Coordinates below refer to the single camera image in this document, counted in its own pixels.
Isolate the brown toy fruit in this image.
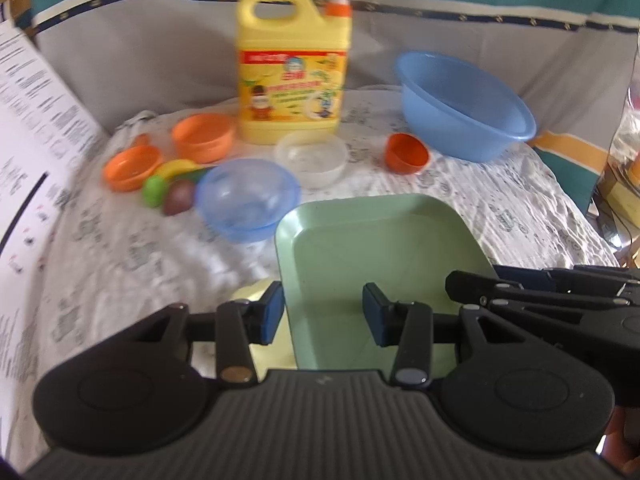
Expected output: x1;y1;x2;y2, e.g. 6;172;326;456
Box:
163;179;197;217

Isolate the small orange cup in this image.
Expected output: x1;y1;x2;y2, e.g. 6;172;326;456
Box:
385;133;432;176

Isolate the pale yellow plate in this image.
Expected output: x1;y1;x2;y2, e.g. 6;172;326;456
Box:
230;277;297;368

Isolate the green toy fruit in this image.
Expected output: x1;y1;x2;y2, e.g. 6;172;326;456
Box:
142;176;173;209

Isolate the white printed paper sheet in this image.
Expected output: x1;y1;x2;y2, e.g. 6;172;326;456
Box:
0;20;104;397

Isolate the grey star-trimmed quilt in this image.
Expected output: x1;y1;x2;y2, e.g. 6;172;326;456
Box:
31;0;640;137

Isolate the orange bowl with handle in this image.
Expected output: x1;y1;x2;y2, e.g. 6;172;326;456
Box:
102;132;166;193

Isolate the yellow toy banana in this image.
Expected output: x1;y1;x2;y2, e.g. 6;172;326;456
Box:
152;159;205;180

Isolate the blue translucent bowl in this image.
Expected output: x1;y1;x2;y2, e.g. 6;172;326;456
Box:
195;158;302;244

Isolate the green square plate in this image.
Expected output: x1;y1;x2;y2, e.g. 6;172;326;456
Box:
274;193;501;371

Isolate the white printed blanket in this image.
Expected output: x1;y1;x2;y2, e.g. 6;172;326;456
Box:
0;84;622;472

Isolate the yellow box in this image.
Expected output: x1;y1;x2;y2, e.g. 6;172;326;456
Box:
596;160;640;223

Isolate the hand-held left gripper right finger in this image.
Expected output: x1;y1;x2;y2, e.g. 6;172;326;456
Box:
362;282;507;389

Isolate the blue plastic basin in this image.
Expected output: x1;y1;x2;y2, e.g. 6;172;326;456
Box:
395;50;538;164

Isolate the clear white bowl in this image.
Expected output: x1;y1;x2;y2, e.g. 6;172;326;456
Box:
274;132;348;191

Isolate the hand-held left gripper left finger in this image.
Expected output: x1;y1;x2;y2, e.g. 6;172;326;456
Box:
131;281;286;386

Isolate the person's right hand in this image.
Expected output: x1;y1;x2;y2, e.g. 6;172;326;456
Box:
600;404;640;478

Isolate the yellow detergent bottle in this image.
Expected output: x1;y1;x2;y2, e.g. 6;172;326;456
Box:
235;0;357;146

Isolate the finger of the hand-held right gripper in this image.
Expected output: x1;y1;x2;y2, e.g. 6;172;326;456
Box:
445;270;640;323
492;264;640;296

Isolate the clear plastic bag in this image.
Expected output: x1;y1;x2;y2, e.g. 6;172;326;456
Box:
606;72;640;163

